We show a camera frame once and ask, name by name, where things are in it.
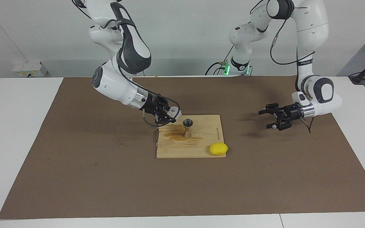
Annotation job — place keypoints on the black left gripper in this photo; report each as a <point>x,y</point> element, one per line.
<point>291,113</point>

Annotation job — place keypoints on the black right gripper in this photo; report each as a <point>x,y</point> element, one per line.
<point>152,104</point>

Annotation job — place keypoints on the clear plastic cup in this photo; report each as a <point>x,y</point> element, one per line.
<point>174,112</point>

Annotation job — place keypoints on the steel jigger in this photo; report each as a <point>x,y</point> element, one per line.
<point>187,128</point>

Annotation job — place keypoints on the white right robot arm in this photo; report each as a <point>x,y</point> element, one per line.
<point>112,82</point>

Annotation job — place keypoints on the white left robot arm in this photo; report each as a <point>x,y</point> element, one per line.
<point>309,28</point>

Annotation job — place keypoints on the wooden cutting board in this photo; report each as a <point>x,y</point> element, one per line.
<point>201,145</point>

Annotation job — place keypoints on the yellow lemon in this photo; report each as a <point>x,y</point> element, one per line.
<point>218,149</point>

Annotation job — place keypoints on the brown table mat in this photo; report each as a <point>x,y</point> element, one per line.
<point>74,183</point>

